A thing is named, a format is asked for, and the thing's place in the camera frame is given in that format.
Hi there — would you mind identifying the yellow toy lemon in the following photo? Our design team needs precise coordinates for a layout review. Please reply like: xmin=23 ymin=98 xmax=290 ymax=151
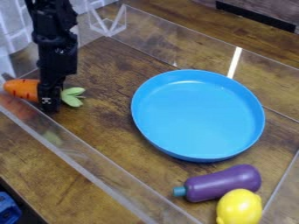
xmin=216 ymin=189 xmax=263 ymax=224

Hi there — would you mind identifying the blue object at corner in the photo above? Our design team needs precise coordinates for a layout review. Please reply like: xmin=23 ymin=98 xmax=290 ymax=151
xmin=0 ymin=192 xmax=23 ymax=224

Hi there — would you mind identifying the clear acrylic enclosure wall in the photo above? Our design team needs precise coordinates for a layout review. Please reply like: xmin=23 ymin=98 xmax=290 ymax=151
xmin=0 ymin=0 xmax=299 ymax=224

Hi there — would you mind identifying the purple toy eggplant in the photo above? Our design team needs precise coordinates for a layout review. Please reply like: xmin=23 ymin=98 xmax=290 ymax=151
xmin=172 ymin=164 xmax=262 ymax=202

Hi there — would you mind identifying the orange toy carrot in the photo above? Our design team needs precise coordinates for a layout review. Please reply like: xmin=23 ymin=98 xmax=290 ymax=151
xmin=3 ymin=79 xmax=86 ymax=108

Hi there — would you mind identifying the dark baseboard strip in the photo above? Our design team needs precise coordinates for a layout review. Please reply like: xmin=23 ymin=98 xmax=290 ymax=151
xmin=216 ymin=1 xmax=295 ymax=33

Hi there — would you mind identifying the blue round tray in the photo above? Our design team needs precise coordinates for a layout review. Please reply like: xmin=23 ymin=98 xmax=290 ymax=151
xmin=131 ymin=70 xmax=266 ymax=163

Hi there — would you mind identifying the white patterned curtain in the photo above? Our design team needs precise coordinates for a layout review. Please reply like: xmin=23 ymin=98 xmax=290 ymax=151
xmin=0 ymin=0 xmax=118 ymax=53

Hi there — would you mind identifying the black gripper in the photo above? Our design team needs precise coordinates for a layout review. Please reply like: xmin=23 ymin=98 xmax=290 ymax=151
xmin=24 ymin=0 xmax=79 ymax=113

